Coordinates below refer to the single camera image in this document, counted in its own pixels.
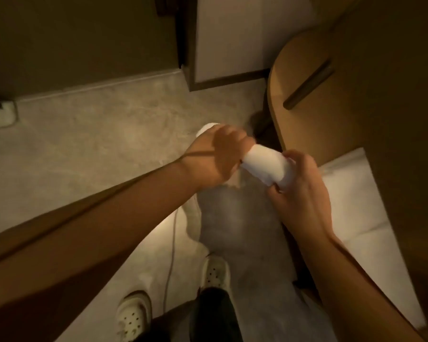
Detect white bed sheet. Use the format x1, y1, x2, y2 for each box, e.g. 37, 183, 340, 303
317, 147, 428, 332

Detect white towel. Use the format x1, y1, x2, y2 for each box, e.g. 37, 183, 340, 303
183, 122, 329, 342

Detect person's right forearm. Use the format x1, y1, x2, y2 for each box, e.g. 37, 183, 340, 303
295, 232, 426, 342

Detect curved wooden cabinet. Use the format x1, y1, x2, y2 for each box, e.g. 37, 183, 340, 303
267, 0, 428, 342

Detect dark cabinet handle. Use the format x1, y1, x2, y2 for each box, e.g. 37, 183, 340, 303
283, 60, 335, 111

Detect white floor-level object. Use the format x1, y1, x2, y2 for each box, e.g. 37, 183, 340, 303
0, 99, 19, 131

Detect person's right hand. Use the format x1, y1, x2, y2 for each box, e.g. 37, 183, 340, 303
266, 149, 335, 243

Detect person's left hand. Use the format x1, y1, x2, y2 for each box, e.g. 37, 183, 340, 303
180, 124, 256, 191

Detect person's white left clog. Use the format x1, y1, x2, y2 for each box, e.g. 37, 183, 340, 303
116, 291, 153, 342

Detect white door panel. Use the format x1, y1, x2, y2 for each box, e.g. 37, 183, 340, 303
194, 0, 319, 84

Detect person's white clog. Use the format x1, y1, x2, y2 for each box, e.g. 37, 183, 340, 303
116, 291, 153, 342
199, 256, 231, 300

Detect person's left forearm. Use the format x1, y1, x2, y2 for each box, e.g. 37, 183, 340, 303
0, 161, 201, 342

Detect person's white right clog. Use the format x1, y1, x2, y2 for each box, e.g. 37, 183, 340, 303
199, 256, 231, 300

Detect person's black trousers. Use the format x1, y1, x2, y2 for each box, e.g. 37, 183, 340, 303
135, 286, 244, 342

